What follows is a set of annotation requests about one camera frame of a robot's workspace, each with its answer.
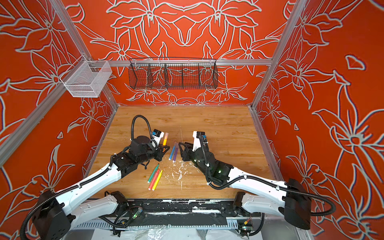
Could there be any purple marker pen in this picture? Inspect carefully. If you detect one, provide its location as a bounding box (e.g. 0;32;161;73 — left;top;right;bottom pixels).
172;144;179;163

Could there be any pink marker pen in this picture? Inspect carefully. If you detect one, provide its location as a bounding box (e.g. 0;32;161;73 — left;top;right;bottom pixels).
148;169;160;190

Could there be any white mesh wall basket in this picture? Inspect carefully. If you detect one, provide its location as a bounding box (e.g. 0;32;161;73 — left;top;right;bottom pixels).
60;61;112;98

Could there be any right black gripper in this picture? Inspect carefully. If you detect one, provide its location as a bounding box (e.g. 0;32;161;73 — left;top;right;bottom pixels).
177;141;211;177

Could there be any yellow marker pen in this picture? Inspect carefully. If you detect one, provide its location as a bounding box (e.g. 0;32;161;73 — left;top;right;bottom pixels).
152;170;163;191

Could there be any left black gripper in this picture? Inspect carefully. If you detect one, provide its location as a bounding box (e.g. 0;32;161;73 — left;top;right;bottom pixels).
138;142;170;164

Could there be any grey slotted cable duct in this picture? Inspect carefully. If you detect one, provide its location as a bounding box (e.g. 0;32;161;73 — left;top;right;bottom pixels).
74;219;239;231

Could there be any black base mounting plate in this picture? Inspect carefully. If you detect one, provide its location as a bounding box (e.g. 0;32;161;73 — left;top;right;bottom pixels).
128;199;251;217

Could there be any green marker pen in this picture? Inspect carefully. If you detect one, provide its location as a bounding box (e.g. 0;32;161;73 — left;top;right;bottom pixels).
148;164;159;184

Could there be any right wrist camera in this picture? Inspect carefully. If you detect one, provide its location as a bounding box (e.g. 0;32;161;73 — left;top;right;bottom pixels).
193;131;207;152

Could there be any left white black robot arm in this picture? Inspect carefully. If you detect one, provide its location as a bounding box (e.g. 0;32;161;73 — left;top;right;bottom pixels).
20;129;169;240

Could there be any black wire wall basket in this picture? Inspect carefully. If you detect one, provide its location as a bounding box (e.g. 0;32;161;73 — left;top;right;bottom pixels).
128;58;219;90

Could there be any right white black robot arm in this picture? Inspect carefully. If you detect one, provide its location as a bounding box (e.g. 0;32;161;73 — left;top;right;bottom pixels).
178;132;336;230

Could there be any blue marker pen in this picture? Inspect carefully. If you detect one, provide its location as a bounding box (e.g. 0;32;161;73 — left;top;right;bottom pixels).
169;144;176;160

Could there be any orange marker pen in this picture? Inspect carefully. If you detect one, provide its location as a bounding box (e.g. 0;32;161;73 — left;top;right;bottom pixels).
163;133;169;146

